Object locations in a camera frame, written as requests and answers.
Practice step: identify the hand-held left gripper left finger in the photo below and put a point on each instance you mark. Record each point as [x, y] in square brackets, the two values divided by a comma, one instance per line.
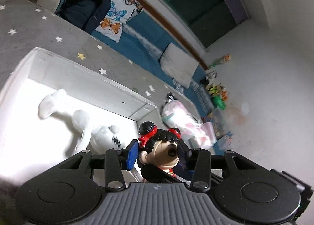
[131, 155]

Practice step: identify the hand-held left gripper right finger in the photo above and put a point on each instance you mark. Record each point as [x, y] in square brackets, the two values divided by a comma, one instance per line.
[183, 155]

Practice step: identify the black-haired doll figurine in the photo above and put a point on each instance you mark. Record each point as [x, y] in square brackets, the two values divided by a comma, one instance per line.
[159, 150]

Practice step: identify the cardboard box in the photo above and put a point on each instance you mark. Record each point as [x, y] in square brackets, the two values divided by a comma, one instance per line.
[98, 85]

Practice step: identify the pink white tissue pack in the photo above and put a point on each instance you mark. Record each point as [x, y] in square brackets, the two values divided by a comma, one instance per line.
[207, 135]
[177, 117]

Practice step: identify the colourful toy box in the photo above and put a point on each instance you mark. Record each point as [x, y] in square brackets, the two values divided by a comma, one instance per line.
[218, 124]

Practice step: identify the black white plush toy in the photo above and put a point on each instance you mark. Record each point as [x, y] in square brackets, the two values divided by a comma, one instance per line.
[209, 76]

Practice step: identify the plain square cushion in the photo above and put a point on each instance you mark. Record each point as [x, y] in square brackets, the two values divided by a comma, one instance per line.
[177, 64]

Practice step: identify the orange green plush toy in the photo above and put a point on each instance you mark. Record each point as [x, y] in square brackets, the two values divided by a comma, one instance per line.
[222, 60]

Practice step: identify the blue sofa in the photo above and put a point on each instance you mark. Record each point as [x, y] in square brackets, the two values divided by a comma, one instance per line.
[137, 48]

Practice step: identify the butterfly print pillow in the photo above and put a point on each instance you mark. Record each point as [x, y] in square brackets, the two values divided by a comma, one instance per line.
[115, 14]

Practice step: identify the dark glass window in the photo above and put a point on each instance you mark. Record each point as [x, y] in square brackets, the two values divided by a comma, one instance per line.
[196, 1]

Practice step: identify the dark blue backpack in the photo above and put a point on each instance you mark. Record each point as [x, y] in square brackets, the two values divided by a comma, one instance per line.
[83, 6]

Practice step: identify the brown wooden rail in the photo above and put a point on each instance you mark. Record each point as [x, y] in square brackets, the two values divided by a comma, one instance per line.
[166, 26]

